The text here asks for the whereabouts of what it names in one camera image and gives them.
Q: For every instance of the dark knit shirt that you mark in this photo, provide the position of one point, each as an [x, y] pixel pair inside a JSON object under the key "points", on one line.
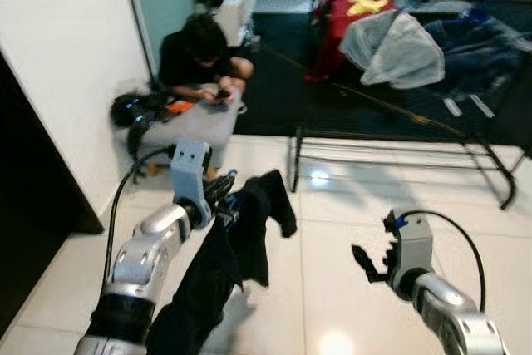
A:
{"points": [[208, 288]]}

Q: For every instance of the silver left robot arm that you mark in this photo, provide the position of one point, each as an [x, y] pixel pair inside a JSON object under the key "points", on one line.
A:
{"points": [[145, 255]]}

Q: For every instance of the grey fabric ottoman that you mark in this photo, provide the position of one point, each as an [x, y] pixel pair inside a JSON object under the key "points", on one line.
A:
{"points": [[195, 126]]}

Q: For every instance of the black phone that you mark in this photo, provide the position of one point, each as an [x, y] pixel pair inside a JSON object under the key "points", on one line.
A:
{"points": [[223, 94]]}

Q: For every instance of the orange flat box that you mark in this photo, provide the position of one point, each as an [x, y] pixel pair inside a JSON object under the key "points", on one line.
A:
{"points": [[179, 106]]}

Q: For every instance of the black bag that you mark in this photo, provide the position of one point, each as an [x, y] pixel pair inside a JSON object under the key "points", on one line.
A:
{"points": [[137, 107]]}

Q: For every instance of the seated person black shirt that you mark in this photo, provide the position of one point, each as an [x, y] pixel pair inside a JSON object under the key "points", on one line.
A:
{"points": [[195, 56]]}

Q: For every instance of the white cabinet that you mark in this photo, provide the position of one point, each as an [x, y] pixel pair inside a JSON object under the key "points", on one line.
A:
{"points": [[237, 14]]}

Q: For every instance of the grey sheer garment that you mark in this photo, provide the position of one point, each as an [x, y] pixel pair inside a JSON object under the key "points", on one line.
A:
{"points": [[399, 51]]}

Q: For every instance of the red shirt yellow print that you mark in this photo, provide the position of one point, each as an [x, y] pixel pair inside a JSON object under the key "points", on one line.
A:
{"points": [[332, 39]]}

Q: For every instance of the black door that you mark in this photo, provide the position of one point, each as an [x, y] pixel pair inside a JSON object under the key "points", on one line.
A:
{"points": [[33, 205]]}

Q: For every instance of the blue denim garment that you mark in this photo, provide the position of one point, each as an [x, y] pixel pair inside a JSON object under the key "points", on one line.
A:
{"points": [[482, 56]]}

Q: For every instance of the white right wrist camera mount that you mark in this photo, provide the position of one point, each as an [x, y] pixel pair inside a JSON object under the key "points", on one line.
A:
{"points": [[414, 247]]}

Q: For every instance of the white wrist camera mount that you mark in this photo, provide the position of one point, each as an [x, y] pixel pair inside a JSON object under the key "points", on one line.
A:
{"points": [[414, 247], [189, 172]]}

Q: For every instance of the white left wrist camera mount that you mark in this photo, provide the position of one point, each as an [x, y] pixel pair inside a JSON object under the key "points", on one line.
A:
{"points": [[189, 172]]}

